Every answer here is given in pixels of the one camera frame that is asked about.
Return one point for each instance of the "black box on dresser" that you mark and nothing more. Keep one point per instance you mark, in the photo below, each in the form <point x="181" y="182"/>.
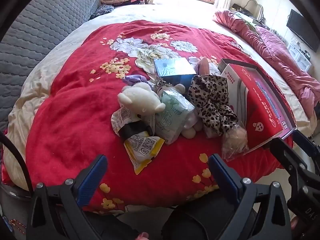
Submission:
<point x="240" y="8"/>

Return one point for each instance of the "leopard print scrunchie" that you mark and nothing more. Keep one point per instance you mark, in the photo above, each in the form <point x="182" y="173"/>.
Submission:
<point x="210" y="97"/>

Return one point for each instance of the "person's dark trousers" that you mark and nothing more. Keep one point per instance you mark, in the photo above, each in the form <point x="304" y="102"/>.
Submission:
<point x="200" y="220"/>

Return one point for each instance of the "black flat television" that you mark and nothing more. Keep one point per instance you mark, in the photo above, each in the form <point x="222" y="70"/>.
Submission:
<point x="303" y="30"/>

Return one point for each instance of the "green and white tissue packet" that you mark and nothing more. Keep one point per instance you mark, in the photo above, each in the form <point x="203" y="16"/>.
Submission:
<point x="172" y="115"/>

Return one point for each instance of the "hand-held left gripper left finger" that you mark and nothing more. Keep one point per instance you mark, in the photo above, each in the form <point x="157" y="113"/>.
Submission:
<point x="92" y="177"/>

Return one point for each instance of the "white drawer cabinet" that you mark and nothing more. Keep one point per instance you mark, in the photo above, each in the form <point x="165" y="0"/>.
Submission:
<point x="300" y="56"/>

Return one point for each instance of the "pink quilt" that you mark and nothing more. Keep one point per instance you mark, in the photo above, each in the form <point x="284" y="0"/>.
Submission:
<point x="275" y="52"/>

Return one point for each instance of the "red floral blanket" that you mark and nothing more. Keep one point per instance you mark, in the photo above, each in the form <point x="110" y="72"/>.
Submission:
<point x="75" y="105"/>

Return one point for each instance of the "person's right hand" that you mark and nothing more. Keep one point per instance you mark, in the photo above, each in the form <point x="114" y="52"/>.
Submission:
<point x="295" y="223"/>

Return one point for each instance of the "grey quilted headboard cover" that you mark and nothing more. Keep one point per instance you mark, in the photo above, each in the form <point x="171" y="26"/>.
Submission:
<point x="37" y="30"/>

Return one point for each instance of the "yellow and white snack packet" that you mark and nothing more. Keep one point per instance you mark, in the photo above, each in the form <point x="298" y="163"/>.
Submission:
<point x="142" y="152"/>

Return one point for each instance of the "shallow grey cardboard box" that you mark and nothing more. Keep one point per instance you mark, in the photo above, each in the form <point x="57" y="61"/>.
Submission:
<point x="223" y="65"/>

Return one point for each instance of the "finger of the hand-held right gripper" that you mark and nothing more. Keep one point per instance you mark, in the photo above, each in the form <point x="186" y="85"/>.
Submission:
<point x="287" y="155"/>
<point x="308" y="147"/>

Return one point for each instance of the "red and white box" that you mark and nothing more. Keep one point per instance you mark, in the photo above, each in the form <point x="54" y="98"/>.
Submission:
<point x="260" y="110"/>

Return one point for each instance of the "cream bed sheet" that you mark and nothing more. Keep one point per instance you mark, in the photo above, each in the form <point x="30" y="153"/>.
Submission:
<point x="175" y="13"/>

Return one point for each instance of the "heart-shaped mirror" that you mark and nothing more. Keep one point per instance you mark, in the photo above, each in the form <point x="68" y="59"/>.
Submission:
<point x="261" y="8"/>

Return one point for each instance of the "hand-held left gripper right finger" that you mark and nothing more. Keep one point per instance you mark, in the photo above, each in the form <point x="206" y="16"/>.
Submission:
<point x="222" y="177"/>

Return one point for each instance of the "clear bag of snacks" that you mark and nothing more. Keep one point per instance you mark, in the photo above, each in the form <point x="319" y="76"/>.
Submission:
<point x="235" y="137"/>

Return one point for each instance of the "white plush toy purple bow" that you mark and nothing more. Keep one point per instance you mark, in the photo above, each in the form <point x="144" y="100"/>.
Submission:
<point x="140" y="97"/>

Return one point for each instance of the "blue box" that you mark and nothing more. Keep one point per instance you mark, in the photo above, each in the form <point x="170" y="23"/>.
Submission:
<point x="172" y="70"/>

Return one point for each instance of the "dark patterned pillow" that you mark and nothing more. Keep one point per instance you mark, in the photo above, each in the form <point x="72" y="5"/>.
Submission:
<point x="103" y="11"/>

